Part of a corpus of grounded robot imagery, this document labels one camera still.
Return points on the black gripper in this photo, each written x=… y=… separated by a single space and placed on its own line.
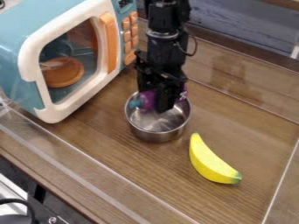
x=159 y=67

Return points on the purple toy eggplant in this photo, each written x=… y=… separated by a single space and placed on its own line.
x=144 y=100

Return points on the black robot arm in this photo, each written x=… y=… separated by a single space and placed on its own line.
x=167 y=16

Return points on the small silver pot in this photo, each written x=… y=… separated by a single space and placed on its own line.
x=157 y=127

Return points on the orange microwave turntable plate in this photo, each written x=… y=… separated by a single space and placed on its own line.
x=62 y=71

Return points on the yellow toy banana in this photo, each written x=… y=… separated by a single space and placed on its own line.
x=209 y=165

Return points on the blue white toy microwave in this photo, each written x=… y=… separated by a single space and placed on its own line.
x=91 y=30

